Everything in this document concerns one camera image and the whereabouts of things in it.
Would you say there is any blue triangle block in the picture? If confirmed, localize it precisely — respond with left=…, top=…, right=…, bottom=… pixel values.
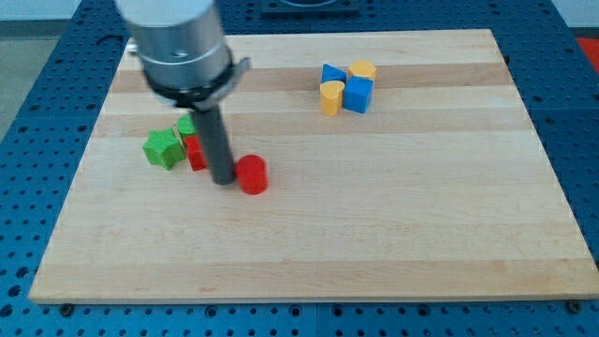
left=321, top=64, right=347, bottom=83

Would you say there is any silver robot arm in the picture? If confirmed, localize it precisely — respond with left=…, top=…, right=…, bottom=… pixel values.
left=115, top=0, right=251, bottom=185

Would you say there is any blue cube block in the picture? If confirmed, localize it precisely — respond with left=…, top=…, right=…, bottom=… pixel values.
left=343, top=76, right=374, bottom=113

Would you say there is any red star block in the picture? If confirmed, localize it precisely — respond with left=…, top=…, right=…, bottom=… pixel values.
left=183, top=135, right=208, bottom=171

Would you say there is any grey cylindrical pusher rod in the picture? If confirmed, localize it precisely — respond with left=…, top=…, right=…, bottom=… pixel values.
left=190, top=106, right=235, bottom=184

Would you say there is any red cylinder block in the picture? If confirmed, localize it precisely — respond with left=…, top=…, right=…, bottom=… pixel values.
left=235, top=154, right=269, bottom=195

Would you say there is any wooden board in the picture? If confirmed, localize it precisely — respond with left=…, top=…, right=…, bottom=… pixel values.
left=29, top=29, right=598, bottom=304

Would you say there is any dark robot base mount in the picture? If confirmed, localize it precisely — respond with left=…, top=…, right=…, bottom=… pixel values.
left=258, top=0, right=360, bottom=16

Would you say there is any yellow cylinder block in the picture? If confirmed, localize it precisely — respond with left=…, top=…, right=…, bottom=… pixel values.
left=348, top=60, right=377, bottom=81

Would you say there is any green star block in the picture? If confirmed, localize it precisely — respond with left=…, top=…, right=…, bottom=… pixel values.
left=142, top=128, right=186, bottom=170

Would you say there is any yellow heart block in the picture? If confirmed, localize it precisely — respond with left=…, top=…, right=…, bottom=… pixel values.
left=320, top=81, right=345, bottom=116

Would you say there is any green block behind rod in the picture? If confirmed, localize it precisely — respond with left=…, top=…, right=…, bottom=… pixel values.
left=176, top=114, right=196, bottom=139

